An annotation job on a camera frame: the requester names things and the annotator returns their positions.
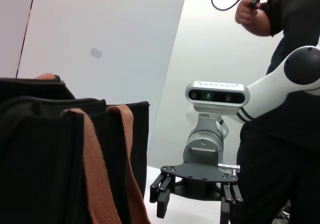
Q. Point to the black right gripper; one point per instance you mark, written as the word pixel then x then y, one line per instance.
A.
pixel 197 181

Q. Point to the person's forearm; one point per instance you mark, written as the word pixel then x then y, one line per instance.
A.
pixel 261 26

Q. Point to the person's hand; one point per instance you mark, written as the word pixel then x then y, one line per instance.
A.
pixel 246 15

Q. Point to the person in black clothes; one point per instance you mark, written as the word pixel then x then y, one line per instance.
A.
pixel 275 159

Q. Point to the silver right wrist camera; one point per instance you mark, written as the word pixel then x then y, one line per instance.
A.
pixel 215 96

